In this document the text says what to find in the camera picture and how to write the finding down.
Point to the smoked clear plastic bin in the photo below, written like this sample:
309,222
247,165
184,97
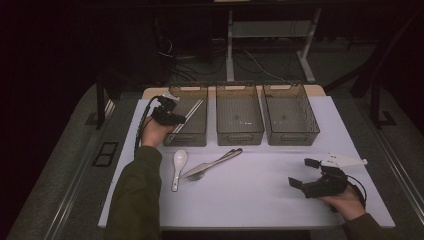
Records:
240,116
290,116
196,133

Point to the steel table knife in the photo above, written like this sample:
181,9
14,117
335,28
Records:
196,169

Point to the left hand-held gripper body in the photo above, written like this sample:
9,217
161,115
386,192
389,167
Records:
165,111

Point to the white chopstick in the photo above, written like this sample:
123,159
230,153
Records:
196,108

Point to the person's right hand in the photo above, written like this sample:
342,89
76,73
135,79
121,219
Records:
346,205

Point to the person's left hand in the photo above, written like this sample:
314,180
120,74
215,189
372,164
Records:
153,133

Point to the black angled metal stand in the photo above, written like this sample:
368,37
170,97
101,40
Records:
375,86

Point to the white ceramic spoon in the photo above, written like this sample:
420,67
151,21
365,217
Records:
180,158

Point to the white metal desk frame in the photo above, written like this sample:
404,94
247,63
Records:
266,29

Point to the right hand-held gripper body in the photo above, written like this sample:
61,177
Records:
328,185

